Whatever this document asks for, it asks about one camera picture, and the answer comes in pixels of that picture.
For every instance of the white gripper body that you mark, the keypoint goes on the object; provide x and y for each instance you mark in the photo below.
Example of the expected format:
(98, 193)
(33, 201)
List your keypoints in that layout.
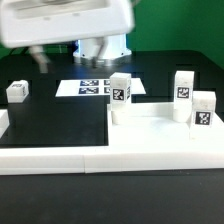
(39, 22)

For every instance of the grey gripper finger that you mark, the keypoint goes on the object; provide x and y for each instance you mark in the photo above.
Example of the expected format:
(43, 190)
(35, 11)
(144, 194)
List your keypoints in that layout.
(38, 54)
(99, 45)

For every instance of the white square table top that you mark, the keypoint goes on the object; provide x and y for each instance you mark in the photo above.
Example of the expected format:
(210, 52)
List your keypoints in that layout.
(151, 124)

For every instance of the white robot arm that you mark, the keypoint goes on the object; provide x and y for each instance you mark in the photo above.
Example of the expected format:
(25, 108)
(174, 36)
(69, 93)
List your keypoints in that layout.
(35, 23)

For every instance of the white sheet with tags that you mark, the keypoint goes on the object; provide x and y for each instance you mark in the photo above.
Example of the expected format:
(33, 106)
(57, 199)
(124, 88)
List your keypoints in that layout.
(84, 87)

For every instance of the white U-shaped fence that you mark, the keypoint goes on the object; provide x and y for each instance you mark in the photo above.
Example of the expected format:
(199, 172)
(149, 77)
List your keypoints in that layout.
(110, 158)

